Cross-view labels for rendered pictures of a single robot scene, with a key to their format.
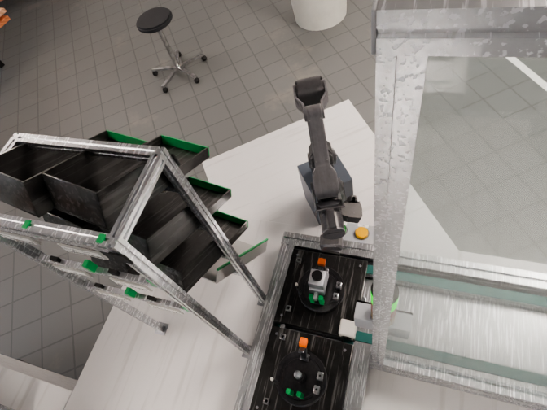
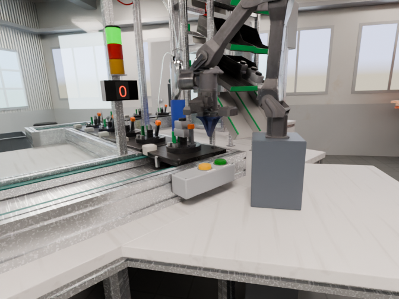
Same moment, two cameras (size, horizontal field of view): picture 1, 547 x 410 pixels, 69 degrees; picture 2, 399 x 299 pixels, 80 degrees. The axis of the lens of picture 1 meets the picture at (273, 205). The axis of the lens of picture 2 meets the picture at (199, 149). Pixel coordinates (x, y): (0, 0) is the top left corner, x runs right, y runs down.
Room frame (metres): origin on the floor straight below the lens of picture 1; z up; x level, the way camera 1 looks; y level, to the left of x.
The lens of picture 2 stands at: (0.71, -0.92, 1.20)
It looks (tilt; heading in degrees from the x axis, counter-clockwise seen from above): 14 degrees down; 105
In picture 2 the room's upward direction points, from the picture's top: 2 degrees counter-clockwise
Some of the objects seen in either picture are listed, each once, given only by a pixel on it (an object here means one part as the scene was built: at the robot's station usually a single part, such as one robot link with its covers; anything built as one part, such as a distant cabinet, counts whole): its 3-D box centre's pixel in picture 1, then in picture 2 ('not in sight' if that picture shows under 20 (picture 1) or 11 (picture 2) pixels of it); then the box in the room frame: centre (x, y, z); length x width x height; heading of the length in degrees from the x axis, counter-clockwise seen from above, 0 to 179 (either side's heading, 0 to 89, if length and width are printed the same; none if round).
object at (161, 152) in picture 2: (321, 291); (183, 151); (0.42, -0.04, 0.96); 0.24 x 0.24 x 0.02; 56
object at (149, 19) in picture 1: (170, 45); not in sight; (3.09, 0.31, 0.27); 0.51 x 0.48 x 0.54; 10
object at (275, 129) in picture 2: not in sight; (276, 126); (0.76, -0.19, 1.09); 0.07 x 0.07 x 0.06; 2
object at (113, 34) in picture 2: not in sight; (113, 36); (0.22, -0.13, 1.39); 0.05 x 0.05 x 0.05
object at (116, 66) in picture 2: not in sight; (116, 67); (0.22, -0.13, 1.29); 0.05 x 0.05 x 0.05
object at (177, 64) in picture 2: not in sight; (179, 74); (0.10, 0.91, 1.32); 0.14 x 0.14 x 0.38
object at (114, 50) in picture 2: not in sight; (115, 52); (0.22, -0.13, 1.34); 0.05 x 0.05 x 0.05
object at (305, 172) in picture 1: (326, 189); (274, 168); (0.76, -0.20, 0.96); 0.14 x 0.14 x 0.20; 2
